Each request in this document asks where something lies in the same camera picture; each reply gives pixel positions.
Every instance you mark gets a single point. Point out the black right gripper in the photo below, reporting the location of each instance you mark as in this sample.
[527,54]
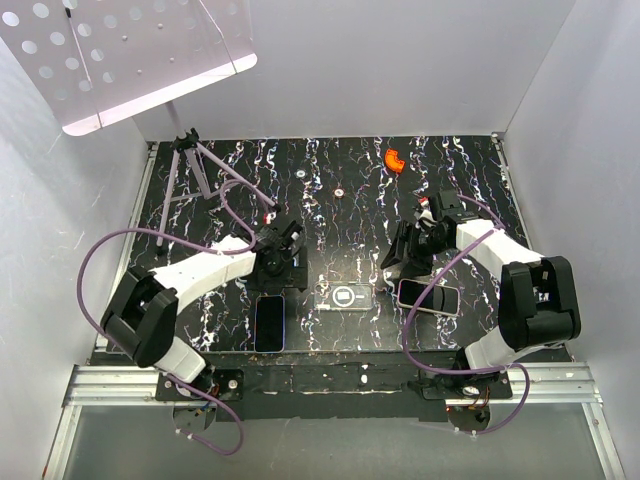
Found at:
[417,266]

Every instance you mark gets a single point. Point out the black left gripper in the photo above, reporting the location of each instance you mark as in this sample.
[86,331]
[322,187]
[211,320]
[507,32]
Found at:
[262,281]

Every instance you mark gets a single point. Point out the purple edged black phone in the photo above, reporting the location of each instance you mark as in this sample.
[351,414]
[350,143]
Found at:
[269,324]

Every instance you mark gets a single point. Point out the clear magnetic phone case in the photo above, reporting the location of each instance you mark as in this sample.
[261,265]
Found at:
[343,296]

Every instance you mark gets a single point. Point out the pink phone case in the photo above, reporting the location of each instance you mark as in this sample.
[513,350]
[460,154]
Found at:
[401,295]

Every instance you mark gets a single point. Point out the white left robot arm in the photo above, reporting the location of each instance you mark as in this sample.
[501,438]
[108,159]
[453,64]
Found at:
[141,316]

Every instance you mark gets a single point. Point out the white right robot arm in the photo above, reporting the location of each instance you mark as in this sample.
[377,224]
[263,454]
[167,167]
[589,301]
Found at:
[538,304]

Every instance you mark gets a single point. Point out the orange curved plastic part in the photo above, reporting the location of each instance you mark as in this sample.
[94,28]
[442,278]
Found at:
[393,162]

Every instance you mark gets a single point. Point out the perforated music stand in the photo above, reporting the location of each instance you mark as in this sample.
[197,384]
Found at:
[97,63]

